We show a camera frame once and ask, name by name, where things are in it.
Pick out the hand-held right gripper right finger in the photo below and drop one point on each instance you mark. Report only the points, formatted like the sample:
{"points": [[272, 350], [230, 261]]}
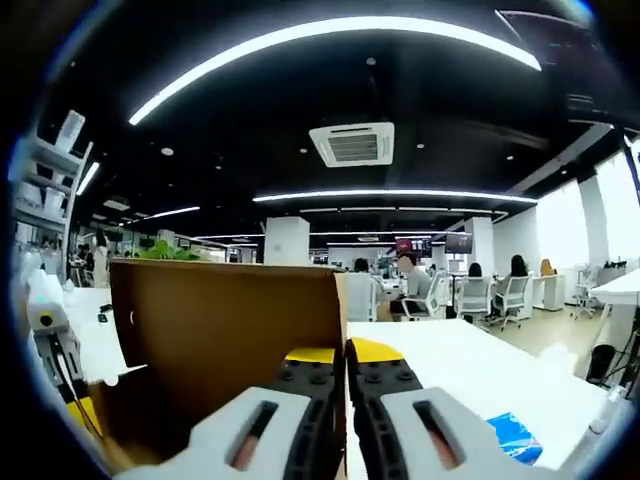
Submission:
{"points": [[480, 440]]}

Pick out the red wall sign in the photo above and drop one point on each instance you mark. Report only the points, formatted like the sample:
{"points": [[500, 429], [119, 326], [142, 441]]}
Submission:
{"points": [[412, 245]]}

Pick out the blue wet wipes pack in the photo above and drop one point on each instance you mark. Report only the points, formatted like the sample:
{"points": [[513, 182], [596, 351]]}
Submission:
{"points": [[515, 440]]}

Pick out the black television screen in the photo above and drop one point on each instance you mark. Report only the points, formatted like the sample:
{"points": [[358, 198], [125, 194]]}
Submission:
{"points": [[458, 242]]}

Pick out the ceiling air conditioner vent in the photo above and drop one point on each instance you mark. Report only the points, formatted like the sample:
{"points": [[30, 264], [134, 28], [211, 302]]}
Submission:
{"points": [[352, 145]]}

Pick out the yellow bag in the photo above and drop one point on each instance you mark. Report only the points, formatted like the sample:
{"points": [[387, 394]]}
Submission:
{"points": [[547, 267]]}

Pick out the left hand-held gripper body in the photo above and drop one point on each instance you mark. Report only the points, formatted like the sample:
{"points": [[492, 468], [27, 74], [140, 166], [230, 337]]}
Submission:
{"points": [[45, 305]]}

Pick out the grey metal shelf rack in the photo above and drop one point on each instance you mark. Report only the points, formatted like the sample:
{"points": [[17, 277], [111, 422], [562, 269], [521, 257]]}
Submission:
{"points": [[47, 200]]}

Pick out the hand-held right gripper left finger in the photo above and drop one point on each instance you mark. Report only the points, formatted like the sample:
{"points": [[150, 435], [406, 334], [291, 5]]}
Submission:
{"points": [[215, 445]]}

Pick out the brown cardboard shoe box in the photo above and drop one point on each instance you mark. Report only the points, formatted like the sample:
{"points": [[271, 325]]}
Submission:
{"points": [[225, 325]]}

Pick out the white cabinet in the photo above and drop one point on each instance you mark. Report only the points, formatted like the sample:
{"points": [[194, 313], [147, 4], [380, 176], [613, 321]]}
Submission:
{"points": [[547, 292]]}

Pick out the green potted plant white pot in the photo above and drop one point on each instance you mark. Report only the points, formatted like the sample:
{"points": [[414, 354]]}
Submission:
{"points": [[165, 250]]}

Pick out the ceiling light strip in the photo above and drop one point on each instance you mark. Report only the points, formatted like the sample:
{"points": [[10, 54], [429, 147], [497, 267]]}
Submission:
{"points": [[172, 212], [88, 178], [395, 196], [300, 45]]}

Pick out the white office chair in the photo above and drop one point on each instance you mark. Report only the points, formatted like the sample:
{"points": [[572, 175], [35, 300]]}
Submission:
{"points": [[432, 297], [472, 298], [515, 296]]}

